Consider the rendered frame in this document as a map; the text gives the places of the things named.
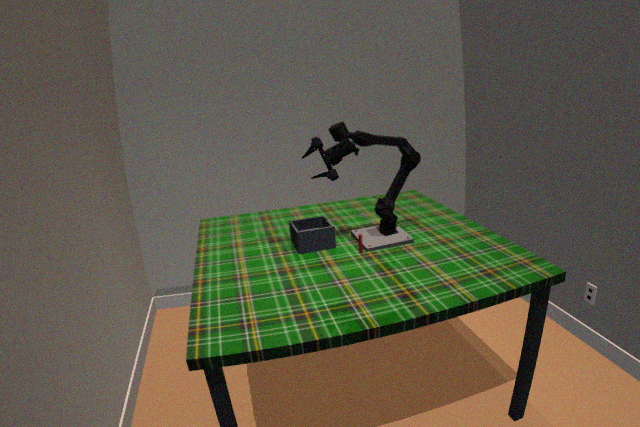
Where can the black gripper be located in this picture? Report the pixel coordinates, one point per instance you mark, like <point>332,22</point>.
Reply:
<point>331,155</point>

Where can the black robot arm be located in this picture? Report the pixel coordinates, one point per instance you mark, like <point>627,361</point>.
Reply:
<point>409,160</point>

